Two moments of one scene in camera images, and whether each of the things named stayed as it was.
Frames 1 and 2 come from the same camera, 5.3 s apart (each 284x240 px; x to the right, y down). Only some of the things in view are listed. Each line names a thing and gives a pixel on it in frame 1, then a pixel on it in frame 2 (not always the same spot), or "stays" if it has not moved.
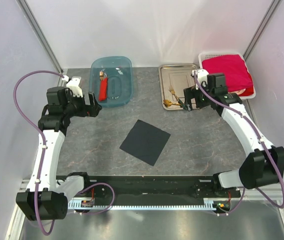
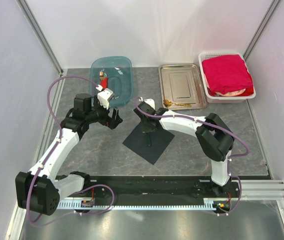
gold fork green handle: [171, 90] → [148, 141]
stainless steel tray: [178, 76] stays
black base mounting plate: [156, 188] stays
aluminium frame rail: [247, 193] stays
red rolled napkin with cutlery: [103, 86] stays
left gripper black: [88, 110] → [111, 122]
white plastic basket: [203, 55] stays
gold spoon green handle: [167, 103] stays
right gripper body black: [201, 100] → [145, 128]
